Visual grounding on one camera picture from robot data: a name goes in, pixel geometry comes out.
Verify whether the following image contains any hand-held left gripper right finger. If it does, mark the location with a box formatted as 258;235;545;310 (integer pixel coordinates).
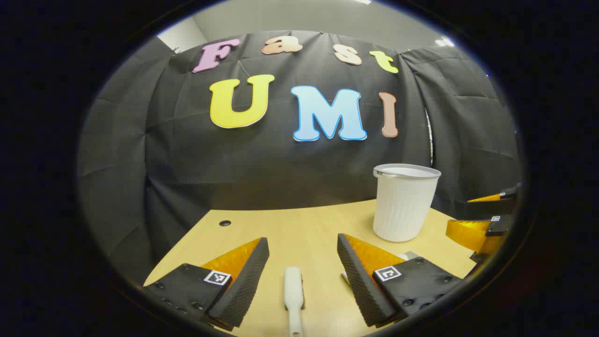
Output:
337;233;465;328

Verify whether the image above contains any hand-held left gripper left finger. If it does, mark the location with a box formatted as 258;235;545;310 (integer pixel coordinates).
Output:
143;237;270;332

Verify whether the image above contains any small white broom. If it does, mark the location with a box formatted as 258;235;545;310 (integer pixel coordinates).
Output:
284;267;306;337

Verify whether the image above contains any white ribbed garbage bin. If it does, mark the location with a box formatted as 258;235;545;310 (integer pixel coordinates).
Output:
373;163;442;243

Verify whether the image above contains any wooden desktop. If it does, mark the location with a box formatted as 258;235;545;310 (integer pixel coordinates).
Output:
143;199;478;337

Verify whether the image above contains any black backdrop cloth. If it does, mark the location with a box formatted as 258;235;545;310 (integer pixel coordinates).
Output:
77;30;522;286

